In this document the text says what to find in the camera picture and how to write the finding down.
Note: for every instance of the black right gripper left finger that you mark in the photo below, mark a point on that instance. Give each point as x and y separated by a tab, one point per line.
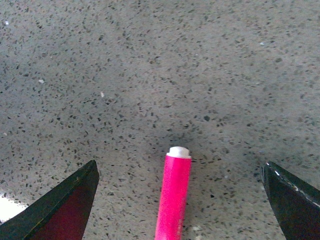
60	214

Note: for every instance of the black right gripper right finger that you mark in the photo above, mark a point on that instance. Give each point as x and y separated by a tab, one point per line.
295	203

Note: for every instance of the pink highlighter pen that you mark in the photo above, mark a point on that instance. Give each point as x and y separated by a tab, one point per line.
173	196

